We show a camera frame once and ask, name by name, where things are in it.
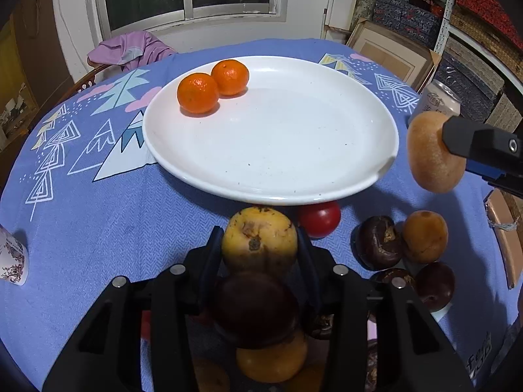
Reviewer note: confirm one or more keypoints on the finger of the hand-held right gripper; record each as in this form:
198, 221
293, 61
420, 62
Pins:
482, 139

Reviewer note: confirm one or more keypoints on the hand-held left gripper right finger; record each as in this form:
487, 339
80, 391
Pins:
306, 269

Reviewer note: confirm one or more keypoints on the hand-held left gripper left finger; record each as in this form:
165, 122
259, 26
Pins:
206, 271

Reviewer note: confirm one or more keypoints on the tan loquat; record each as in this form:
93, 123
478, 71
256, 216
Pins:
429, 159
425, 237
265, 232

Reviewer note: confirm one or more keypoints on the dark purple plum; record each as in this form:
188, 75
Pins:
437, 288
253, 310

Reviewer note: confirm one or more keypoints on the white plate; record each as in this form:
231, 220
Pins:
278, 139

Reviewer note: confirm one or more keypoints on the white beverage can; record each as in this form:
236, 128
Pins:
439, 100

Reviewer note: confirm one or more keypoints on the stack of patterned boxes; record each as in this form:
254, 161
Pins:
478, 61

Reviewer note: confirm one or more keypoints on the flat cardboard box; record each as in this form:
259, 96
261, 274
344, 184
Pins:
388, 49

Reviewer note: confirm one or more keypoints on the orange mandarin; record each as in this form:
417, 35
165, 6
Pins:
198, 93
230, 77

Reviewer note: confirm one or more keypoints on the white printed paper cup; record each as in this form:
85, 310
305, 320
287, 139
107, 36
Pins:
12, 259

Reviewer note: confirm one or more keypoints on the wooden chair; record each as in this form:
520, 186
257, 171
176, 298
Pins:
88, 77

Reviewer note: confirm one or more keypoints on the purple cloth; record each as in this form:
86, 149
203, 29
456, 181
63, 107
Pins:
130, 49

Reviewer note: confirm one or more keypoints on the wooden cabinet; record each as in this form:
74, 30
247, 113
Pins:
36, 49

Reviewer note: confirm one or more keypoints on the white slotted shelf post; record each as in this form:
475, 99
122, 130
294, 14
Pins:
446, 8

